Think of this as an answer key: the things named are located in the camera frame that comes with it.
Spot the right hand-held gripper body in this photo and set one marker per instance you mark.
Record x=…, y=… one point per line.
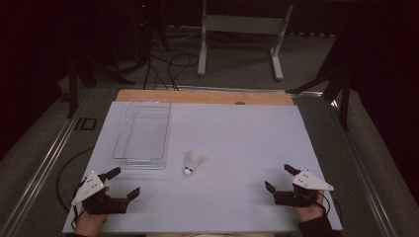
x=301, y=192

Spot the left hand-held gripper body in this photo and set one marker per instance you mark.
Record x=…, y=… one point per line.
x=99, y=197

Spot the clear plastic box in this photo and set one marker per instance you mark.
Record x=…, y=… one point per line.
x=143, y=135

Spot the white badminton shuttlecock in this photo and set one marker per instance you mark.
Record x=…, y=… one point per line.
x=191, y=162

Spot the person's right hand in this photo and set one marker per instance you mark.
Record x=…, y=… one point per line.
x=311, y=210

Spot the person's left hand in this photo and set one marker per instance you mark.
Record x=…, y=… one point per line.
x=90, y=221

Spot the white mat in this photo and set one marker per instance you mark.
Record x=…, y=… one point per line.
x=230, y=148

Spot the black tripod stand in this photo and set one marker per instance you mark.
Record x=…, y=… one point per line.
x=90, y=70
x=334, y=84

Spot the white metal stand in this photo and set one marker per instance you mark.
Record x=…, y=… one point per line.
x=242, y=36

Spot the black floor bracket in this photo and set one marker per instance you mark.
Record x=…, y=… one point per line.
x=86, y=124

